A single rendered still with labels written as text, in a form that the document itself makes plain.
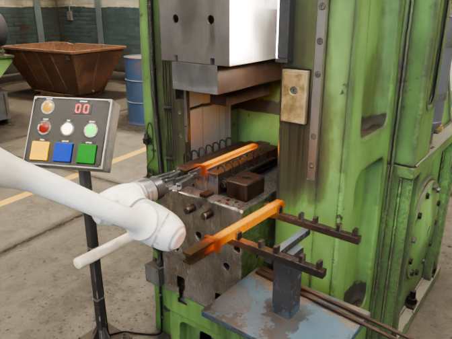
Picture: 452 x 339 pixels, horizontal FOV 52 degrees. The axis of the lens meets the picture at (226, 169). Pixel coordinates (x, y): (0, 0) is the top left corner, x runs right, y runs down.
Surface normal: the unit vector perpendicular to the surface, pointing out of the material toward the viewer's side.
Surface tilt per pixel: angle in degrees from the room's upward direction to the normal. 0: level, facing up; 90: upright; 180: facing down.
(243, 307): 0
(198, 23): 90
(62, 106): 60
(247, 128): 90
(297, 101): 90
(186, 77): 90
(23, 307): 0
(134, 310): 0
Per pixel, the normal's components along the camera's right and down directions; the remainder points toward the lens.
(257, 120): -0.60, 0.27
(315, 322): 0.00, -0.94
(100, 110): -0.18, -0.18
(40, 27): 0.85, 0.18
